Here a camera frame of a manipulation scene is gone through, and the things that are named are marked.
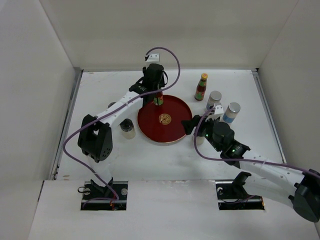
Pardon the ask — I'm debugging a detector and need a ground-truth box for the green label sauce bottle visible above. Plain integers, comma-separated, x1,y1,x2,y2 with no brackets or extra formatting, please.
153,91,164,107
194,73,208,101

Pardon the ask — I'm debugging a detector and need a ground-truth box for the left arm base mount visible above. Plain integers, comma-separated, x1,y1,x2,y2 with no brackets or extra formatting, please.
77,179,129,211

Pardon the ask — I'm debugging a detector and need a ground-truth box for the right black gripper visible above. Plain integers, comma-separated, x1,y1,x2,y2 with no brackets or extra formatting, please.
181,113,222,152

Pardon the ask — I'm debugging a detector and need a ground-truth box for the red round tray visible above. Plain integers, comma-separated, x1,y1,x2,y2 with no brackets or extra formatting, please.
137,95,193,143

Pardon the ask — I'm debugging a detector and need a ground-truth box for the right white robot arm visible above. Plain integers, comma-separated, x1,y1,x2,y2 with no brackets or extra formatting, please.
181,111,320,223

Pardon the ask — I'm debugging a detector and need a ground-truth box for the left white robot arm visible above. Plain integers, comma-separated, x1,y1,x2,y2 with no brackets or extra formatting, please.
77,63,167,163

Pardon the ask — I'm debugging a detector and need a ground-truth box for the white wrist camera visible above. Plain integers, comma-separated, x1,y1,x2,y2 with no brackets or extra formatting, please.
211,103,224,116
145,52,160,64

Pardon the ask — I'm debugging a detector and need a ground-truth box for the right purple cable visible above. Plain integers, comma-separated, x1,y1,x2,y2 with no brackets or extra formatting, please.
191,106,320,180

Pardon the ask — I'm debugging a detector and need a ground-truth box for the black cap glass shaker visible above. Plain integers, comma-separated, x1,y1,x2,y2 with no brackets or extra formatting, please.
119,118,136,140

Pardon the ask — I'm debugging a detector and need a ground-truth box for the silver lid jar far right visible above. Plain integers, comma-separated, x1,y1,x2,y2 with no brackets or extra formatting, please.
222,102,241,125

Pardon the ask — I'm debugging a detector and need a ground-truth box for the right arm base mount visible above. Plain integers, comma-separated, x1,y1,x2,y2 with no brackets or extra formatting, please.
215,172,265,211

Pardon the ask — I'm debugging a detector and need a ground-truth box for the silver lid jar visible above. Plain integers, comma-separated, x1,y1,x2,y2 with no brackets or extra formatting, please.
206,90,222,110
222,102,241,125

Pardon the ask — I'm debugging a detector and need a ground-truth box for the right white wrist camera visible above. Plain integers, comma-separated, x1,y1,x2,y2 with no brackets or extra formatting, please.
211,103,224,116

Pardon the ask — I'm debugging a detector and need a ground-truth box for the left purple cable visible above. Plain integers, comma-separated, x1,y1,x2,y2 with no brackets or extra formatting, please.
62,46,181,210

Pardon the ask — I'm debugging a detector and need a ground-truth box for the purple cable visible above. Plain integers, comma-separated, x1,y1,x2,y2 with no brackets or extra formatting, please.
191,106,320,180
62,46,181,210

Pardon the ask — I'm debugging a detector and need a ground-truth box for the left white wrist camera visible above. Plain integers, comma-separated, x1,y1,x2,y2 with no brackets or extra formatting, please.
145,52,160,64

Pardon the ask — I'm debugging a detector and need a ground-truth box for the silver lid jar near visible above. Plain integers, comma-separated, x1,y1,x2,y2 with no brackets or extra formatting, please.
206,90,222,110

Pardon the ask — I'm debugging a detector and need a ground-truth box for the black cap spice jar front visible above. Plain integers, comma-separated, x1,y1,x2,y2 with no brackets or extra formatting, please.
195,136,206,146

